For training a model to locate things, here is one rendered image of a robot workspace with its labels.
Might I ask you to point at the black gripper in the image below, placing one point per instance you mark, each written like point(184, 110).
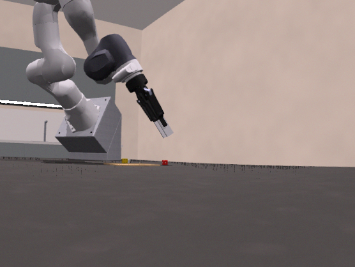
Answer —
point(149, 103)

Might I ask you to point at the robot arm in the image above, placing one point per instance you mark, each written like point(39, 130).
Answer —
point(108, 56)

